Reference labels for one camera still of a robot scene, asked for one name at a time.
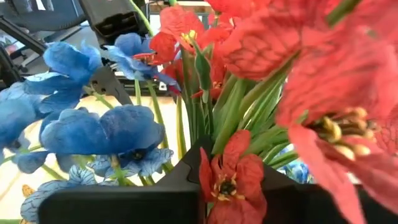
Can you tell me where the dark grey office chair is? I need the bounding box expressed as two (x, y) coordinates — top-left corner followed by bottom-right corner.
(0, 0), (86, 32)

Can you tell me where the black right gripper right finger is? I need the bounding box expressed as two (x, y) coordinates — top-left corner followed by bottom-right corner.
(262, 164), (398, 224)

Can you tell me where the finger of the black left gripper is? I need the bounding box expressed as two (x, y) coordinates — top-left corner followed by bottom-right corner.
(90, 66), (134, 106)

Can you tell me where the black diagonal frame strut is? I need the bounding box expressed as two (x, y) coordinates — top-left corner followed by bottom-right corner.
(0, 15), (48, 57)

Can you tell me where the red artificial flower bunch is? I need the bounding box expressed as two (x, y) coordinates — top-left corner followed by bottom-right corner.
(198, 0), (398, 224)
(149, 5), (233, 100)

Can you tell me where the blue artificial flower bunch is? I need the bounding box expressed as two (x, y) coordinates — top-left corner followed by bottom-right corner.
(278, 149), (312, 185)
(0, 32), (182, 224)

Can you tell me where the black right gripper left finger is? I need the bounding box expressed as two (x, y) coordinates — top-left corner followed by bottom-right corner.
(39, 136), (215, 224)

